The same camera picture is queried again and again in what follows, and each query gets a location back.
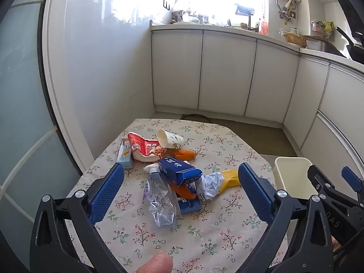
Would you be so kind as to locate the pale blue toothpaste box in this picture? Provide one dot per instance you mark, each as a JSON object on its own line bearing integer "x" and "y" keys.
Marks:
{"x": 125, "y": 156}

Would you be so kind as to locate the orange plastic wrapper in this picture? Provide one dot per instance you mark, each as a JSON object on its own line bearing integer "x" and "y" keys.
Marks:
{"x": 177, "y": 189}

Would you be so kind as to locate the black frying pan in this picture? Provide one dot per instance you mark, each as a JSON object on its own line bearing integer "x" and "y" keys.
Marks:
{"x": 351, "y": 45}

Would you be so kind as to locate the frosted glass sliding door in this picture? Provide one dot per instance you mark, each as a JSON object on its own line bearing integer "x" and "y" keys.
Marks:
{"x": 22, "y": 105}

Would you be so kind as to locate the red bottle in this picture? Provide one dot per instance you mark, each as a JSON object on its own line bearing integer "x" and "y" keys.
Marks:
{"x": 264, "y": 24}

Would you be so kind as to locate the person's right hand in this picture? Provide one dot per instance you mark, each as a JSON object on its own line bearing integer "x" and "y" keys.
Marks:
{"x": 337, "y": 246}

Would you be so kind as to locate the shelf of snack bags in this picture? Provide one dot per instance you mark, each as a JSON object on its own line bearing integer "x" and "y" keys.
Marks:
{"x": 322, "y": 28}

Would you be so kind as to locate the steel sink basin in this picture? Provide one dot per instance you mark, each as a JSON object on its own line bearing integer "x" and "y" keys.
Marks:
{"x": 321, "y": 45}

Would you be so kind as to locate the blue dish rack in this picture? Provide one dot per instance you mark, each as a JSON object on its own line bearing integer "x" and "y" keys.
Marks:
{"x": 244, "y": 10}

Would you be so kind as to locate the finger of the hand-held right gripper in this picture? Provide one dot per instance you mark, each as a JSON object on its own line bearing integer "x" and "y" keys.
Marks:
{"x": 352, "y": 179}
{"x": 320, "y": 180}

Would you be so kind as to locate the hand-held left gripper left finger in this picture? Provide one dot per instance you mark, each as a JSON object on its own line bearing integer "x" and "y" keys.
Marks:
{"x": 106, "y": 193}

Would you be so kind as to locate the white paper cup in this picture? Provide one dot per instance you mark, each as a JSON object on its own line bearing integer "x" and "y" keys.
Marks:
{"x": 167, "y": 139}

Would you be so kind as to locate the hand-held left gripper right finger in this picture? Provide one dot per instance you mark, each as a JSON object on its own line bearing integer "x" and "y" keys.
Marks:
{"x": 256, "y": 193}

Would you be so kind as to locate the white kitchen cabinets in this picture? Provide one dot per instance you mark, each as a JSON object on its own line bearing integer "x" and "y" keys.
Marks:
{"x": 227, "y": 71}

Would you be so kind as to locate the red snack bag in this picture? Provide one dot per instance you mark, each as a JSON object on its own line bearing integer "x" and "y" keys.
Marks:
{"x": 136, "y": 145}

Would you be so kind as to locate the orange peel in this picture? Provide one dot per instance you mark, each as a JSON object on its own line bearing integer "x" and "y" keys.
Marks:
{"x": 186, "y": 154}

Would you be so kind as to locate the white kitchen countertop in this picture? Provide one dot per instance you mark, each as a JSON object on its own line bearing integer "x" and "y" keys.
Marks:
{"x": 227, "y": 29}

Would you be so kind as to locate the yellow packet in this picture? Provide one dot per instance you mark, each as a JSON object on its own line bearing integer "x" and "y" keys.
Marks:
{"x": 231, "y": 176}

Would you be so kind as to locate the dark blue cardboard box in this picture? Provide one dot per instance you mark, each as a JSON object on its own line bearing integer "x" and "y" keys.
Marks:
{"x": 176, "y": 170}

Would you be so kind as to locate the black wall hook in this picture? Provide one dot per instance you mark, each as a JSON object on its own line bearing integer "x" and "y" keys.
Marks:
{"x": 166, "y": 4}

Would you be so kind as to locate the wicker basket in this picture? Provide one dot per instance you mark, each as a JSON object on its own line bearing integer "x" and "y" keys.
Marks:
{"x": 295, "y": 38}

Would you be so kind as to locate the floral tablecloth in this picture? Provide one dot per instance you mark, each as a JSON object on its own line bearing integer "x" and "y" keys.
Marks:
{"x": 142, "y": 233}

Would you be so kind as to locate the crushed clear plastic bottle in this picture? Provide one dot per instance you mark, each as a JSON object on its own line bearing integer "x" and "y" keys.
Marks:
{"x": 160, "y": 204}

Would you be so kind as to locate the white plastic bin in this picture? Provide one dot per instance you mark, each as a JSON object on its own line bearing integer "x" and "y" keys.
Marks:
{"x": 293, "y": 173}

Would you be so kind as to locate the person's left hand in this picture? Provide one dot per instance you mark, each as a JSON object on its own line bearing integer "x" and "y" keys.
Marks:
{"x": 155, "y": 264}

